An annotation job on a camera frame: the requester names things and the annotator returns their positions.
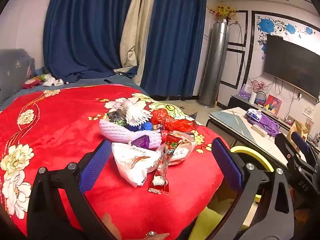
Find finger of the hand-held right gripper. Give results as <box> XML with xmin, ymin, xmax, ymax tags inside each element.
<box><xmin>274</xmin><ymin>133</ymin><xmax>298</xmax><ymax>167</ymax></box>
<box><xmin>291</xmin><ymin>131</ymin><xmax>319</xmax><ymax>172</ymax></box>

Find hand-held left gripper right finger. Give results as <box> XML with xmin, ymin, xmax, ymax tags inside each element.
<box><xmin>211</xmin><ymin>137</ymin><xmax>295</xmax><ymax>240</ymax></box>

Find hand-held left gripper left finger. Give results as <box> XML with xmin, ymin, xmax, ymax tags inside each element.
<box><xmin>27</xmin><ymin>140</ymin><xmax>118</xmax><ymax>240</ymax></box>

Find white foam fruit net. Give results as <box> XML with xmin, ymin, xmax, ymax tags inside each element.
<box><xmin>99</xmin><ymin>119</ymin><xmax>162</xmax><ymax>149</ymax></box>

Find white snack bag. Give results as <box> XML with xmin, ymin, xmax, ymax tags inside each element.
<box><xmin>111</xmin><ymin>142</ymin><xmax>162</xmax><ymax>188</ymax></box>

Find white orange printed bag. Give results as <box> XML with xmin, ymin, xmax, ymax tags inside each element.
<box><xmin>167</xmin><ymin>131</ymin><xmax>198</xmax><ymax>167</ymax></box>

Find purple packet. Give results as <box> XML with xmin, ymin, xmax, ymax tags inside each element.
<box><xmin>130</xmin><ymin>134</ymin><xmax>150</xmax><ymax>149</ymax></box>

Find black snack packet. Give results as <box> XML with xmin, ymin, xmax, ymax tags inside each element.
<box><xmin>106</xmin><ymin>110</ymin><xmax>125</xmax><ymax>124</ymax></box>

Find white ribbed plastic piece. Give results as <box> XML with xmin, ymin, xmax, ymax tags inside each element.
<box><xmin>125</xmin><ymin>104</ymin><xmax>153</xmax><ymax>127</ymax></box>

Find red snack wrapper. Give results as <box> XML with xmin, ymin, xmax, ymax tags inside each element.
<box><xmin>148</xmin><ymin>134</ymin><xmax>184</xmax><ymax>195</ymax></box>

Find red plastic bag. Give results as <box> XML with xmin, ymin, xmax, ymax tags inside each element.
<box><xmin>150</xmin><ymin>109</ymin><xmax>194</xmax><ymax>133</ymax></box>

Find person's left hand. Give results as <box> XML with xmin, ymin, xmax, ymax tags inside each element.
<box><xmin>102</xmin><ymin>212</ymin><xmax>170</xmax><ymax>240</ymax></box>

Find brown paper bag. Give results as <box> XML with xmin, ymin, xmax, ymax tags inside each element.
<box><xmin>287</xmin><ymin>120</ymin><xmax>309</xmax><ymax>145</ymax></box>

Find purple bag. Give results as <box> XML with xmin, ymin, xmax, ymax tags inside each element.
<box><xmin>250</xmin><ymin>112</ymin><xmax>280</xmax><ymax>137</ymax></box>

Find white power strip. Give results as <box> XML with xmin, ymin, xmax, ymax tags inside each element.
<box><xmin>251</xmin><ymin>124</ymin><xmax>268</xmax><ymax>137</ymax></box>

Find white paper note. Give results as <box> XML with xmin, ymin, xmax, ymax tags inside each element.
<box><xmin>302</xmin><ymin>104</ymin><xmax>315</xmax><ymax>119</ymax></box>

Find red floral blanket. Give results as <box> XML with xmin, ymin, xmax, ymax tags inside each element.
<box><xmin>0</xmin><ymin>84</ymin><xmax>230</xmax><ymax>238</ymax></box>

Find colourful framed picture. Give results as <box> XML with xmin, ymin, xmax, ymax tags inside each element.
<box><xmin>264</xmin><ymin>94</ymin><xmax>282</xmax><ymax>115</ymax></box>

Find tissue packet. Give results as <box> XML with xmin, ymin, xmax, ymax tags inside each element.
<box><xmin>246</xmin><ymin>108</ymin><xmax>262</xmax><ymax>120</ymax></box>

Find round table ornament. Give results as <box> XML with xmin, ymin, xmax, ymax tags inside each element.
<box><xmin>256</xmin><ymin>91</ymin><xmax>268</xmax><ymax>108</ymax></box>

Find black television cabinet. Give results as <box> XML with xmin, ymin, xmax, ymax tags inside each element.
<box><xmin>227</xmin><ymin>95</ymin><xmax>320</xmax><ymax>153</ymax></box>

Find person's green clothing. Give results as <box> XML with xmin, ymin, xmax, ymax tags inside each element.
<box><xmin>187</xmin><ymin>206</ymin><xmax>225</xmax><ymax>240</ymax></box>

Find purple box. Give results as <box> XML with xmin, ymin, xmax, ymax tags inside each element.
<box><xmin>239</xmin><ymin>84</ymin><xmax>250</xmax><ymax>102</ymax></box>

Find blue bedsheet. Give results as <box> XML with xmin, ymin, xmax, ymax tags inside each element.
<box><xmin>0</xmin><ymin>75</ymin><xmax>150</xmax><ymax>112</ymax></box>

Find white plush toy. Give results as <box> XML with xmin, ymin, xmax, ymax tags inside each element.
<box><xmin>42</xmin><ymin>76</ymin><xmax>64</xmax><ymax>87</ymax></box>

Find grey tower air conditioner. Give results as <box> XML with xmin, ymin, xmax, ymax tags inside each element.
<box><xmin>197</xmin><ymin>22</ymin><xmax>230</xmax><ymax>108</ymax></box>

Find red plush toy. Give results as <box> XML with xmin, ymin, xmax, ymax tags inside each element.
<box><xmin>22</xmin><ymin>79</ymin><xmax>43</xmax><ymax>90</ymax></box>

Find grey patterned sofa cushion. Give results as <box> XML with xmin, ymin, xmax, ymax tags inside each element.
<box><xmin>0</xmin><ymin>49</ymin><xmax>35</xmax><ymax>104</ymax></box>

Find narrow blue curtain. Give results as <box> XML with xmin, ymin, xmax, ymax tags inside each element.
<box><xmin>140</xmin><ymin>0</ymin><xmax>208</xmax><ymax>98</ymax></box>

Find wide blue curtain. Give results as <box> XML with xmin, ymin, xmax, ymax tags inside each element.
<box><xmin>43</xmin><ymin>0</ymin><xmax>138</xmax><ymax>83</ymax></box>

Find beige curtain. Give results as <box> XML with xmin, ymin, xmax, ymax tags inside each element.
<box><xmin>119</xmin><ymin>0</ymin><xmax>160</xmax><ymax>85</ymax></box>

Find yellow and red artificial flowers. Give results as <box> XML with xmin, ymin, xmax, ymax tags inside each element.
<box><xmin>209</xmin><ymin>4</ymin><xmax>238</xmax><ymax>24</ymax></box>

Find black wall television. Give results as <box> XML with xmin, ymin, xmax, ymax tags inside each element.
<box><xmin>262</xmin><ymin>34</ymin><xmax>320</xmax><ymax>100</ymax></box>

